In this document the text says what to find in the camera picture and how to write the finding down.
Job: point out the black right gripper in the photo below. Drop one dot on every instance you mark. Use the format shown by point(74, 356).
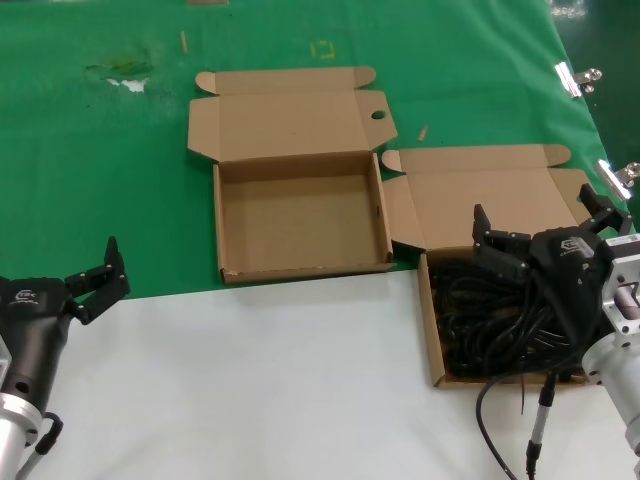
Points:
point(570, 270)

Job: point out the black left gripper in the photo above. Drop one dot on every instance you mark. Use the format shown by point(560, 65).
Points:
point(35, 320)

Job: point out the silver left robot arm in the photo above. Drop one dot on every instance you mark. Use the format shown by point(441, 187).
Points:
point(12, 430)

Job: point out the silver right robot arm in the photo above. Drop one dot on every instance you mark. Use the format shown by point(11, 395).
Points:
point(617, 390)

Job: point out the silver binder clip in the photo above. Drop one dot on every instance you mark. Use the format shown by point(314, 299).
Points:
point(567, 80)
point(612, 177)

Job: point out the short wooden stick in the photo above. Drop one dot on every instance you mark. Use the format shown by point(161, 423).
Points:
point(423, 133)

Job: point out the long wooden stick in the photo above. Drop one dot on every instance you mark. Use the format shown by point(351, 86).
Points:
point(184, 42)

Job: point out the brown flat object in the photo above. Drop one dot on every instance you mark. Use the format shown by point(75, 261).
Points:
point(207, 2)

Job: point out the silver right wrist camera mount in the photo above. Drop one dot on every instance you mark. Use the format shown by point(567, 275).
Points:
point(625, 270)

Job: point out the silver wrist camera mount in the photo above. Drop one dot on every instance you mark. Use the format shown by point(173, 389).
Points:
point(3, 360)
point(625, 270)

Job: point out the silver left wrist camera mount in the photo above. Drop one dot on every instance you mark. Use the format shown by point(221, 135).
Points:
point(3, 360)

